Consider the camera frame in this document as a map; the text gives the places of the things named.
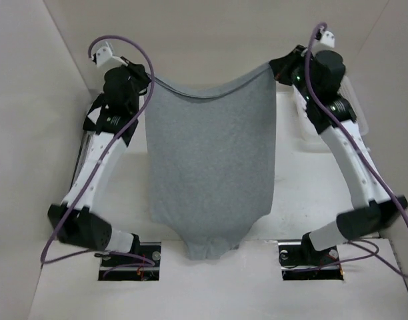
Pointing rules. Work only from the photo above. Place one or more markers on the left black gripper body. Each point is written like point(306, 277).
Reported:
point(134, 100)

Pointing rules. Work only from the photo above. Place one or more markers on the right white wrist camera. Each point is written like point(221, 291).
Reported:
point(326, 38)

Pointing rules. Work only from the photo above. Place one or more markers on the grey tank top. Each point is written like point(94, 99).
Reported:
point(212, 159)

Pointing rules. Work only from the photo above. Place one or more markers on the folded black tank top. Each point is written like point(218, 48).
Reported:
point(93, 114)

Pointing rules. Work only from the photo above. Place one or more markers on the white plastic basket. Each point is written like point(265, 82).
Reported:
point(311, 142)

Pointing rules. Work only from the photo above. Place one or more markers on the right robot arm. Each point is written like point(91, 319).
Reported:
point(373, 208)

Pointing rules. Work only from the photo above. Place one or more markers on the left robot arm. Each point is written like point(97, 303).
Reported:
point(111, 122)

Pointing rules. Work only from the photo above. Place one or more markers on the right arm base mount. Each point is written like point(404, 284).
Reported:
point(297, 265)

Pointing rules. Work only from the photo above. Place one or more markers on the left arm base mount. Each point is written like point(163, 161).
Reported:
point(122, 268)

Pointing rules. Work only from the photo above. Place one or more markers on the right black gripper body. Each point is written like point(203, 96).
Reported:
point(298, 80)

